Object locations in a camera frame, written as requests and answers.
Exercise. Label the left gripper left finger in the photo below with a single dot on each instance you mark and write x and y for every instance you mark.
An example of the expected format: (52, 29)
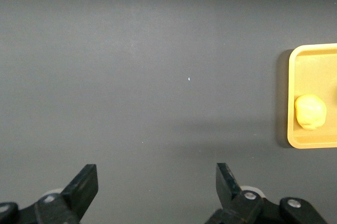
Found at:
(79, 189)

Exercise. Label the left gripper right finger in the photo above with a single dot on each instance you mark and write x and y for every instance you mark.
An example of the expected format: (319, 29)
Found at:
(229, 192)

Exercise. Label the yellow potato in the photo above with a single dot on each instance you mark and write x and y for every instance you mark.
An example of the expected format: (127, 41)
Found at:
(310, 112)

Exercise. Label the yellow plastic tray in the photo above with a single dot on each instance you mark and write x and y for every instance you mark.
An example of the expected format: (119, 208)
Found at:
(316, 76)

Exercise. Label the dark grey table mat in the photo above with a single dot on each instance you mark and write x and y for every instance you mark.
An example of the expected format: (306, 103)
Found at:
(131, 50)

